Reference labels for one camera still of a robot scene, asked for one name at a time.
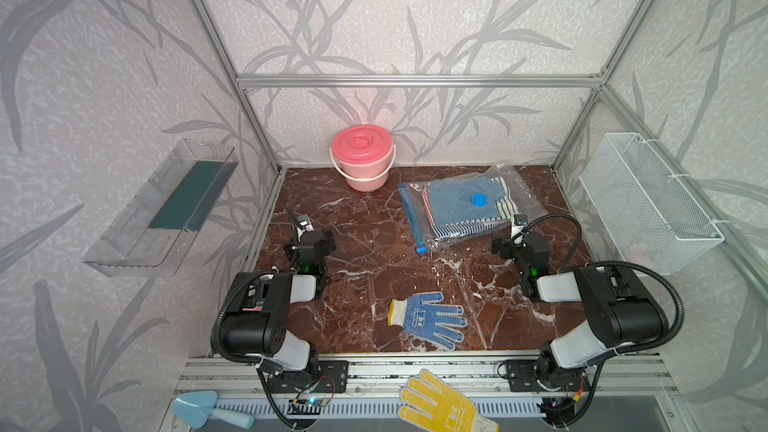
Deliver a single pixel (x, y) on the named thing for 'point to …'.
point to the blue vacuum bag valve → (479, 200)
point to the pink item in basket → (636, 254)
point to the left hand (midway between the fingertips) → (309, 232)
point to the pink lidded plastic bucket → (363, 154)
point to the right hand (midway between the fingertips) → (509, 228)
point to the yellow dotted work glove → (449, 410)
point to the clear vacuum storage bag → (466, 208)
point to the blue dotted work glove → (425, 321)
